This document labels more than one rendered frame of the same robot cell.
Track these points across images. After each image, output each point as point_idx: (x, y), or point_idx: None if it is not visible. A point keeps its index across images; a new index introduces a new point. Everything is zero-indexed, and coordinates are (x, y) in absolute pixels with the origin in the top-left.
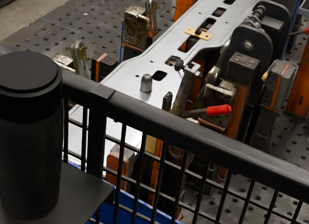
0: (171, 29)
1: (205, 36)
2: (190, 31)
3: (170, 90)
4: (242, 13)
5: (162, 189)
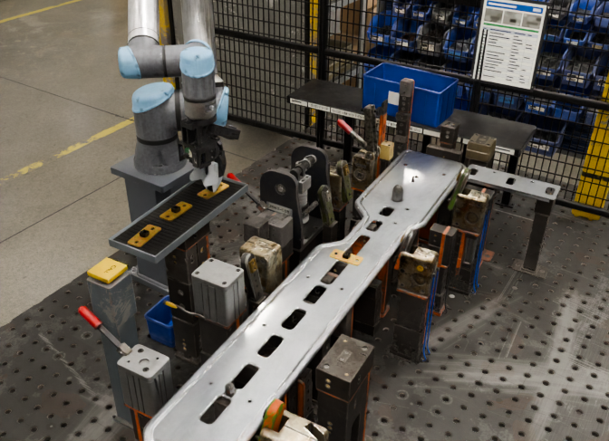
0: (378, 263)
1: (338, 253)
2: (355, 258)
3: (374, 199)
4: (282, 294)
5: None
